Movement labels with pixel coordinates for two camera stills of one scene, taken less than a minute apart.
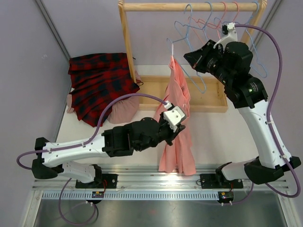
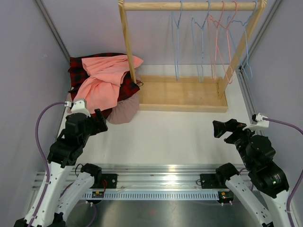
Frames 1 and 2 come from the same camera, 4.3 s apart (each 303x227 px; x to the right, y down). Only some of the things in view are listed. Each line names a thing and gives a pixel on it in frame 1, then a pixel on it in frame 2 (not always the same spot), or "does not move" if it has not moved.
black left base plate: [109, 181] does not move
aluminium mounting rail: [149, 177] does not move
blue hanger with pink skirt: [203, 90] → [175, 28]
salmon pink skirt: [176, 157] → [100, 91]
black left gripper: [172, 134] → [98, 126]
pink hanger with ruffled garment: [215, 27] → [213, 76]
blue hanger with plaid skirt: [204, 28] → [202, 71]
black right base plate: [208, 181] does not move
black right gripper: [197, 59] → [220, 127]
